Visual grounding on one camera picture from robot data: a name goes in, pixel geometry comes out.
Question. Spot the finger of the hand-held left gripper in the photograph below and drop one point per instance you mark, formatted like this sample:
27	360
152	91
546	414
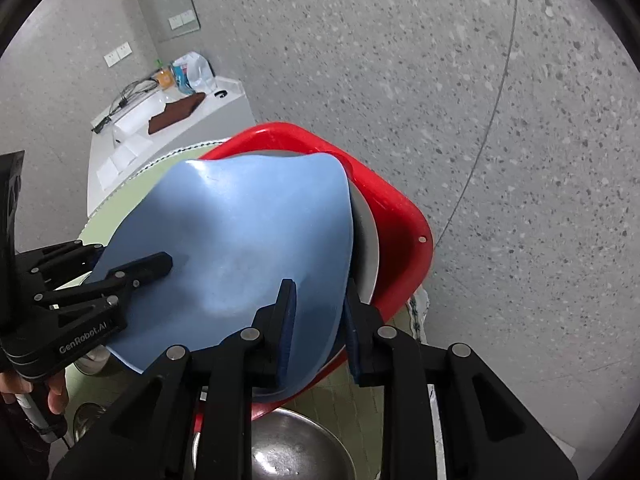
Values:
65	255
147	265

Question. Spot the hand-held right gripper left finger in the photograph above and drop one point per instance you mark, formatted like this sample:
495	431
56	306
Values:
286	332

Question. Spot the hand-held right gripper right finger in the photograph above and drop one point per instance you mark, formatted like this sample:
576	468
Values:
353	342

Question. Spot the blue plate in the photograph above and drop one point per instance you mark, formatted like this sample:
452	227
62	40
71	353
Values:
240	230

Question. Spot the red plastic basin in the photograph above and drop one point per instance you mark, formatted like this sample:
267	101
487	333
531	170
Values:
395	240

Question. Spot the person's left hand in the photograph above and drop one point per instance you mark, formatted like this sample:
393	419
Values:
56	400

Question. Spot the small steel bowl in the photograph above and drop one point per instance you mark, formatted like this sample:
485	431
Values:
85	417
95	362

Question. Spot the grey metal plate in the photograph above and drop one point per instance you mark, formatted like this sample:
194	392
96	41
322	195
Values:
367	245

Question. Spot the white paper sheet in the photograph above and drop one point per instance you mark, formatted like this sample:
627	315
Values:
112	167

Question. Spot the large steel bowl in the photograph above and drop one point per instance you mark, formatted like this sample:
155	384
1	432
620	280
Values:
300	450

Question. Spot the white box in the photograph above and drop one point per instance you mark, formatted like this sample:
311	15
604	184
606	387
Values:
135	122

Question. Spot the brown cloth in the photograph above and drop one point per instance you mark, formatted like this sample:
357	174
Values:
172	112

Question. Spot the white cabinet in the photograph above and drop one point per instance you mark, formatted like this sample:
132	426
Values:
222	112

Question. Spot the orange bottle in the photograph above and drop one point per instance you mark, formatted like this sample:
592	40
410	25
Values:
163	77

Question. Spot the clear plastic bag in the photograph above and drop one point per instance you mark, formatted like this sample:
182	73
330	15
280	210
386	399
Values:
197	70

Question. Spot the white wall socket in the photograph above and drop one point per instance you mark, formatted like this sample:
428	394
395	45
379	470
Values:
117	55

